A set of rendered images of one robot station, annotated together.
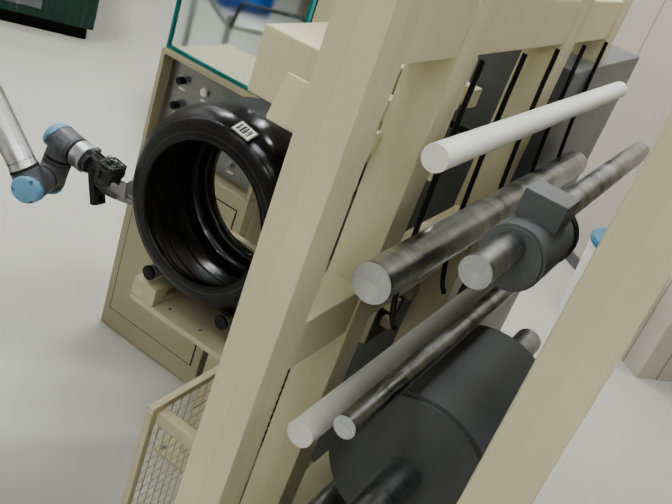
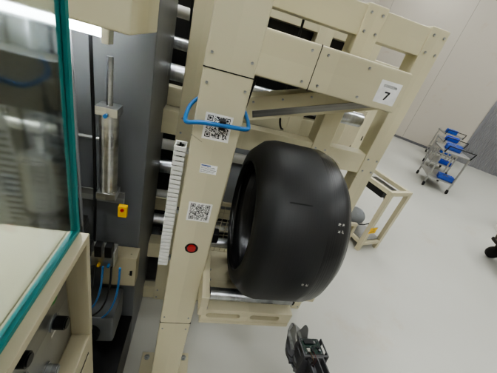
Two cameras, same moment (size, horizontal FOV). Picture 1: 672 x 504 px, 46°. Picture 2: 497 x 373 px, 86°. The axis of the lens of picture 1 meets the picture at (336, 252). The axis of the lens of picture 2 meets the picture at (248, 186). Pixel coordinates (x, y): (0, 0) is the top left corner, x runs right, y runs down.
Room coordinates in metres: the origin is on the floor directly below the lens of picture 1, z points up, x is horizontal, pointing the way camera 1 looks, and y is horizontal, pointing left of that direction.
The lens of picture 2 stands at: (2.68, 0.90, 1.74)
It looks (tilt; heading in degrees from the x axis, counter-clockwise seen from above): 28 degrees down; 232
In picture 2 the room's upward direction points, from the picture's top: 17 degrees clockwise
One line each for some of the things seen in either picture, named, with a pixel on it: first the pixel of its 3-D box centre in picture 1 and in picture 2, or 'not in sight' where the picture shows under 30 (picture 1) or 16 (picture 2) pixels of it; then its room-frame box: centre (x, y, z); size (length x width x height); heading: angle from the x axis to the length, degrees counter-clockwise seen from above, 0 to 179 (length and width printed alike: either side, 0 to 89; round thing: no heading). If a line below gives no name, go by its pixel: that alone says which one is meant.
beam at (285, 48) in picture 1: (373, 71); (321, 69); (1.84, 0.07, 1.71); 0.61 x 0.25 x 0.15; 157
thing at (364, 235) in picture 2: not in sight; (364, 206); (-0.20, -0.50, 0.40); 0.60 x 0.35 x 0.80; 84
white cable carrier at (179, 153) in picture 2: not in sight; (172, 209); (2.41, 0.20, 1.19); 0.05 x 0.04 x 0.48; 67
